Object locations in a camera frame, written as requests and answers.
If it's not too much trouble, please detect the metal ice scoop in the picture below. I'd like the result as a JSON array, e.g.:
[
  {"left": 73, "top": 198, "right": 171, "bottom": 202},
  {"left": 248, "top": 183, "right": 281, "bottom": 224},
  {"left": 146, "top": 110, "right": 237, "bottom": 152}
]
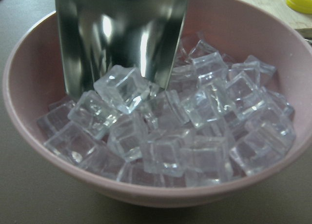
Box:
[{"left": 55, "top": 0, "right": 189, "bottom": 99}]

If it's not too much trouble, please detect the clear ice cubes pile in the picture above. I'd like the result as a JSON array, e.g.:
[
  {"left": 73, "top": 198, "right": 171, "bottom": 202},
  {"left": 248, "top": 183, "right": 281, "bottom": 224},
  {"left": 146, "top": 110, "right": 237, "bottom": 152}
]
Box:
[{"left": 37, "top": 32, "right": 296, "bottom": 187}]

